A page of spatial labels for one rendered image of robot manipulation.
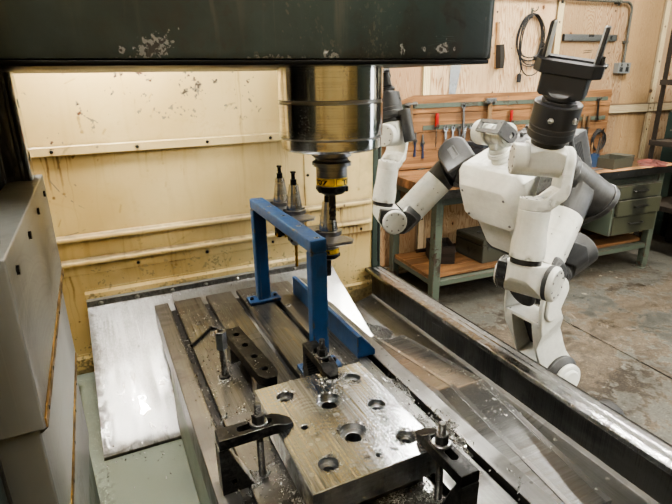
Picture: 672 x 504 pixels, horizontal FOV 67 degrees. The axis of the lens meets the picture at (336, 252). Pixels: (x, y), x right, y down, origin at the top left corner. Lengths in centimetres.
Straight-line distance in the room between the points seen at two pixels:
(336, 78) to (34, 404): 52
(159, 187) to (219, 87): 38
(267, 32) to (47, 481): 54
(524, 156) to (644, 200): 353
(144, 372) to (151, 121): 78
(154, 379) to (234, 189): 68
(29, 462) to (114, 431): 96
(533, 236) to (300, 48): 66
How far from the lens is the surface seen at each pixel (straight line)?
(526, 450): 136
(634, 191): 450
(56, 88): 173
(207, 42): 62
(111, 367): 170
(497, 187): 138
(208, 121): 177
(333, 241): 112
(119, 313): 184
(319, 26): 67
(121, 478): 148
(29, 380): 57
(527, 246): 111
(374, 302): 211
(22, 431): 60
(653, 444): 135
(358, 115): 74
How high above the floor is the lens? 156
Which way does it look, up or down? 19 degrees down
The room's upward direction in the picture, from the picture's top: 1 degrees counter-clockwise
